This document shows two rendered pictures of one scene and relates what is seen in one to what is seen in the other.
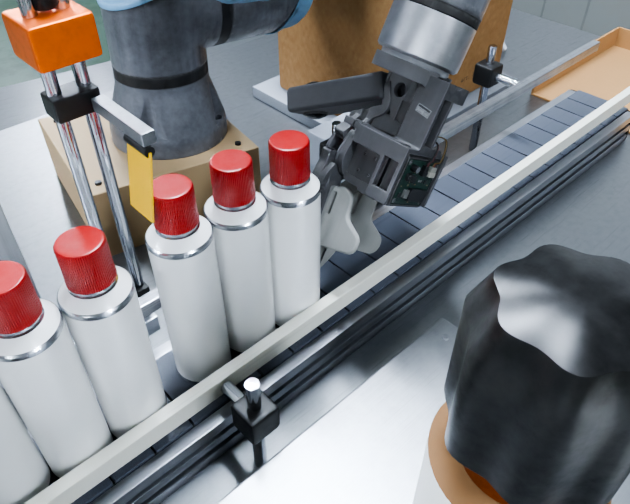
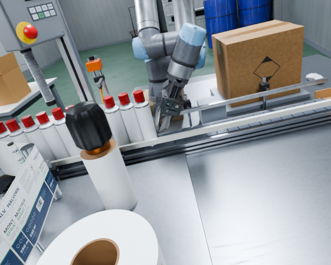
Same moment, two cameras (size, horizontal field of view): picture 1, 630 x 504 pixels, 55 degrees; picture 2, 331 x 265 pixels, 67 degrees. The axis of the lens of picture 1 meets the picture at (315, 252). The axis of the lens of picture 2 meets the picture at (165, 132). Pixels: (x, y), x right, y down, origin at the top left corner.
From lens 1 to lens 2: 0.58 m
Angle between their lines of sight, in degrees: 39
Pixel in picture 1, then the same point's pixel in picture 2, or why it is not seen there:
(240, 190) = (122, 101)
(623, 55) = not seen: outside the picture
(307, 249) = (143, 121)
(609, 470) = (78, 137)
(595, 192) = (297, 137)
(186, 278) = (109, 119)
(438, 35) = (174, 68)
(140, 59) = (150, 74)
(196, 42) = (165, 71)
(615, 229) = (289, 150)
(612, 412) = (70, 121)
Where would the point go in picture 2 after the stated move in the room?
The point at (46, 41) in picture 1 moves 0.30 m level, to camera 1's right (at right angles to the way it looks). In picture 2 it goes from (89, 65) to (155, 67)
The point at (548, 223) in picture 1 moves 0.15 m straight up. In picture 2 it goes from (264, 142) to (264, 103)
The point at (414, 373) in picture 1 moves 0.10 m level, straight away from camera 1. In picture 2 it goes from (163, 162) to (186, 148)
